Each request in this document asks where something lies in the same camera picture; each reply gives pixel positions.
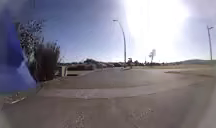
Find curved street lamp pole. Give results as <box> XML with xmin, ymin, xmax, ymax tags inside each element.
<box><xmin>112</xmin><ymin>19</ymin><xmax>128</xmax><ymax>68</ymax></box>

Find dark bush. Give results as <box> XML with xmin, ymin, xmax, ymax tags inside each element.
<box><xmin>33</xmin><ymin>41</ymin><xmax>62</xmax><ymax>82</ymax></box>

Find utility pole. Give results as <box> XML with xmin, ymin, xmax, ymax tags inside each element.
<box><xmin>206</xmin><ymin>25</ymin><xmax>215</xmax><ymax>62</ymax></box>

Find leafy tree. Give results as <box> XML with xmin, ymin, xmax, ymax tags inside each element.
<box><xmin>17</xmin><ymin>19</ymin><xmax>46</xmax><ymax>64</ymax></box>

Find grey asphalt road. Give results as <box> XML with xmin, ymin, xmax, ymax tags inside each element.
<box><xmin>0</xmin><ymin>65</ymin><xmax>216</xmax><ymax>128</ymax></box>

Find pale utility box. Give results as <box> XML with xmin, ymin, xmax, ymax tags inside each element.
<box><xmin>59</xmin><ymin>65</ymin><xmax>69</xmax><ymax>78</ymax></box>

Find distant tree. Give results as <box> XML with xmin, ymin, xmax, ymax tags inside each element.
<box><xmin>148</xmin><ymin>48</ymin><xmax>157</xmax><ymax>64</ymax></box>

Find blue object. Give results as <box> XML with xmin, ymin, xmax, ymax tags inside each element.
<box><xmin>0</xmin><ymin>9</ymin><xmax>38</xmax><ymax>94</ymax></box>

